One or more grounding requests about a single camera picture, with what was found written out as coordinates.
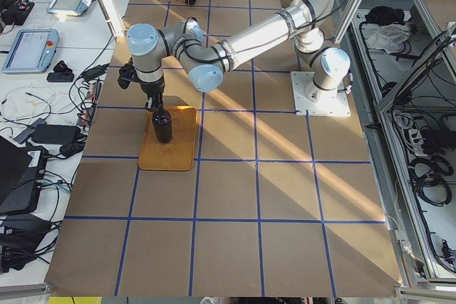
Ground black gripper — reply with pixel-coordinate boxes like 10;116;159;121
140;79;165;111

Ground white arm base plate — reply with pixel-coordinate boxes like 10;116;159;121
291;71;351;117

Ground white cloth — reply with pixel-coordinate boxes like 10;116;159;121
366;23;411;54

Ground black coiled cables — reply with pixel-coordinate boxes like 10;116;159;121
408;154;453;209

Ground black power adapter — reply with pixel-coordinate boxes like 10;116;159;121
31;125;81;145

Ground wooden tray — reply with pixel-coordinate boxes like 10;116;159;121
138;105;197;171

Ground teach pendant near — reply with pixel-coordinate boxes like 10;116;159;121
1;28;59;74

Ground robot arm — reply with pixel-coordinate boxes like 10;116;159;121
118;0;351;111

